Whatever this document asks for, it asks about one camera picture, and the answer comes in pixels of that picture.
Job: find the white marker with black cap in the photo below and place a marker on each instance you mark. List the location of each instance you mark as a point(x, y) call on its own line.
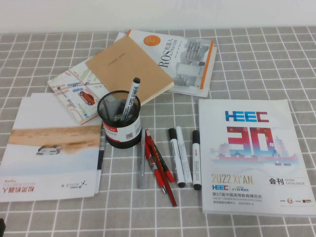
point(196, 160)
point(133, 93)
point(177, 160)

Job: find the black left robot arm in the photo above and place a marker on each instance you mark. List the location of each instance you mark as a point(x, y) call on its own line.
point(2, 229)

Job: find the black mesh pen holder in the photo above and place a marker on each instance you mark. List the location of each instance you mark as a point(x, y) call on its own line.
point(123, 133)

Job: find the grey slim pen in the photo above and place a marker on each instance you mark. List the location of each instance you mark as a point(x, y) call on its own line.
point(142, 160)

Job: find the red gel pen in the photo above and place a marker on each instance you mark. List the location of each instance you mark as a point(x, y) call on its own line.
point(154, 168)

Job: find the dark pen with red end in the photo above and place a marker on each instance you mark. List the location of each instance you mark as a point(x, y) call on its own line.
point(170, 176)

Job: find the all white marker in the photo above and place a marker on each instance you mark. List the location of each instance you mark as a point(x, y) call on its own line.
point(185, 160)

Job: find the brown kraft notebook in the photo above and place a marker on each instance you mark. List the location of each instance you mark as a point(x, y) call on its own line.
point(123, 64)

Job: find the white brochure with dark edge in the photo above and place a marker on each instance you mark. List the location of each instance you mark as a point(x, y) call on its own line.
point(99, 160)

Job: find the red and black pencil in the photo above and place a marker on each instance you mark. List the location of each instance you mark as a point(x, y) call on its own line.
point(170, 192)

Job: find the map cover book with car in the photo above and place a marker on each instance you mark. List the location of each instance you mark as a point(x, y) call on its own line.
point(74, 93)

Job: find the HEEC 2022 Xi'an catalogue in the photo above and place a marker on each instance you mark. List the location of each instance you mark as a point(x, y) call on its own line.
point(247, 172)

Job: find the white AgileX robotics brochure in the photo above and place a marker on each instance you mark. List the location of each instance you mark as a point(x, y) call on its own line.
point(49, 160)

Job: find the grey checked tablecloth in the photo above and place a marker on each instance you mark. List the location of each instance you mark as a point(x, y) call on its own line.
point(74, 222)

